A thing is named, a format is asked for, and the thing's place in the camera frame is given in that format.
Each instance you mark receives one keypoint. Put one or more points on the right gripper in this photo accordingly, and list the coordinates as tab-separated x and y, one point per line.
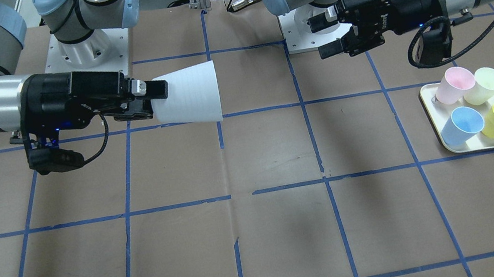
54	98

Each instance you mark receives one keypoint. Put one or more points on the white ikea cup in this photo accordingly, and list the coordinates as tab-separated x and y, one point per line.
193	96

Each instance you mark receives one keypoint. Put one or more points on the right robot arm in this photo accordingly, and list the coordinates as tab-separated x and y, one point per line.
70	21

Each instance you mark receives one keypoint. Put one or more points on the pink cup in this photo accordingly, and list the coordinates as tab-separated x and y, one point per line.
454	84

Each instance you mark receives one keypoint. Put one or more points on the blue cup far tray end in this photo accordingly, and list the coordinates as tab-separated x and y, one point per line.
462	124

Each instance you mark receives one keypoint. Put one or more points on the cream cup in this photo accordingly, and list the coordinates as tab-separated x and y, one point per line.
483	88

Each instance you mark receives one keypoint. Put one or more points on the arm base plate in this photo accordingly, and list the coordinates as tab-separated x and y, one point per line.
297	32
82	55

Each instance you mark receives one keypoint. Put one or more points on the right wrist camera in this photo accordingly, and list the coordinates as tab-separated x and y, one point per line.
46	159

